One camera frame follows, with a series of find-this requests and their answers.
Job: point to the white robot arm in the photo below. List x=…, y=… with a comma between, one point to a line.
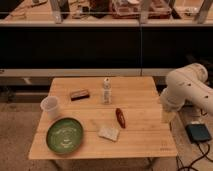
x=187, y=83

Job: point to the white sponge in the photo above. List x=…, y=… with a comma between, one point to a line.
x=108, y=133

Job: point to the white spray bottle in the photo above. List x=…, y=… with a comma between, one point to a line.
x=106, y=93

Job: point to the brown board eraser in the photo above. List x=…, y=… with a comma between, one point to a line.
x=80, y=94

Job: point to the clear plastic cup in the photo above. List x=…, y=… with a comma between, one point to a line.
x=50, y=105

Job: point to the green plate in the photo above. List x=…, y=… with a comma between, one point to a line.
x=64, y=136

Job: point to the black box with cables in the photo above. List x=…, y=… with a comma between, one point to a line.
x=198, y=133

